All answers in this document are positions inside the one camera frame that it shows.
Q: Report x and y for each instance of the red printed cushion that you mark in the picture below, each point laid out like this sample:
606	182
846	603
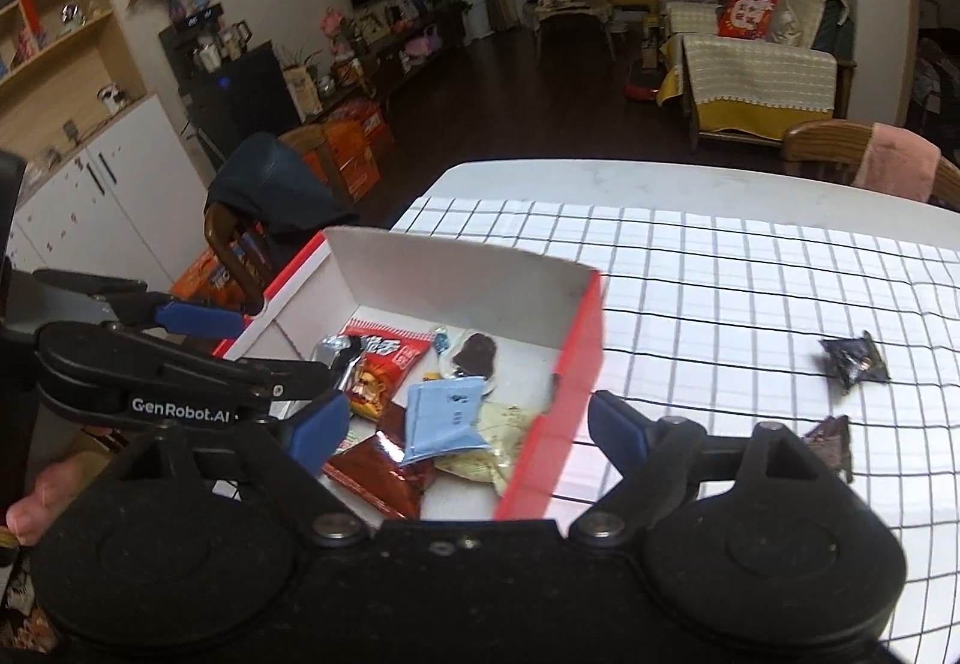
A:
746	15

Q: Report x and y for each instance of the checkered white tablecloth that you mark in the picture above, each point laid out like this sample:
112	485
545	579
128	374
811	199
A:
712	304

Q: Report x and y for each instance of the small blue candy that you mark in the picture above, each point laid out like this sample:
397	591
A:
442	339

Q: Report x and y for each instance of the wooden white shelf cabinet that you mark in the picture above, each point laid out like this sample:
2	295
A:
112	184

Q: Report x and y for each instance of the reddish brown snack packet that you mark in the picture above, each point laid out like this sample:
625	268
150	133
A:
375	469

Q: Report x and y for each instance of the cream yellow sofa throw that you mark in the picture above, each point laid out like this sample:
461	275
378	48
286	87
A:
757	82

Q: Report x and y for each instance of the dark chocolate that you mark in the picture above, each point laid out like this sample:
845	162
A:
476	352

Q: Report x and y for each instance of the orange cartons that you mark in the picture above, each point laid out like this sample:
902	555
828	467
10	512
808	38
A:
352	146

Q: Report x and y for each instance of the pale yellow snack packet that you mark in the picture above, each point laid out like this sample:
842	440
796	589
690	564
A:
495	439

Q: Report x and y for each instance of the dark television cabinet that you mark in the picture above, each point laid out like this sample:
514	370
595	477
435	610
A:
405	60

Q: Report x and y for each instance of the dark patterned cloth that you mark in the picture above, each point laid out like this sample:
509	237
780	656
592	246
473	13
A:
22	604

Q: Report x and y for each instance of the wooden coffee table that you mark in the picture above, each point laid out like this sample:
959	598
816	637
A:
574	11

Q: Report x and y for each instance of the grey cushion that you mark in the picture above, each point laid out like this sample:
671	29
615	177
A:
786	24

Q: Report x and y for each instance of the printed paper bag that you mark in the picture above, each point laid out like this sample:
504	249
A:
298	94

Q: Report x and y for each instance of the red cardboard box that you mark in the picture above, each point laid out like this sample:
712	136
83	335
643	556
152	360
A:
450	274

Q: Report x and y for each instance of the pink cloth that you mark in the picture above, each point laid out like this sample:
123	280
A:
896	161

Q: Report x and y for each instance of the wooden dining chair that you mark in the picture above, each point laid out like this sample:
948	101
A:
817	146
229	251

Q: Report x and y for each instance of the dark blue jacket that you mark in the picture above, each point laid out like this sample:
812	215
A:
270	191

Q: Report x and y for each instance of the red floor toy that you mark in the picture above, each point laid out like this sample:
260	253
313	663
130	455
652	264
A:
645	82

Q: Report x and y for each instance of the red snack packet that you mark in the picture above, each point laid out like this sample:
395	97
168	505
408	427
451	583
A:
390	349

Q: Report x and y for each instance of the black sideboard cabinet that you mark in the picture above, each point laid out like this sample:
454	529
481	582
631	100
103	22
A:
240	101

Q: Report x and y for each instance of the colourful printed carton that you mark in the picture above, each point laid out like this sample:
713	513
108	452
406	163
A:
206	281

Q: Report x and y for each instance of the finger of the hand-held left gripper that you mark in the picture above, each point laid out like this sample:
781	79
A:
199	320
225	371

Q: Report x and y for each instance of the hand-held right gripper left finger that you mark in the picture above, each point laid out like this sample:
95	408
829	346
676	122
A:
319	431

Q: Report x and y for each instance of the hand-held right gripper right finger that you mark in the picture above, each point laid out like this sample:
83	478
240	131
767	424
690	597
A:
619	427

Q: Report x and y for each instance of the light blue snack packet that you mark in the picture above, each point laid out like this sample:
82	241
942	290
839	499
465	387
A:
442	420

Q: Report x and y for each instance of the silver snack packet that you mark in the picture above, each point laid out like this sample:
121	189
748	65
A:
330	349

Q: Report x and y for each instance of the dark brown chocolate packet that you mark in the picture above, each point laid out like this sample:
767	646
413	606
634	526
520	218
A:
829	443
855	360

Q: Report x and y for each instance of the person's left hand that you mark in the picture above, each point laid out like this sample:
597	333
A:
41	503

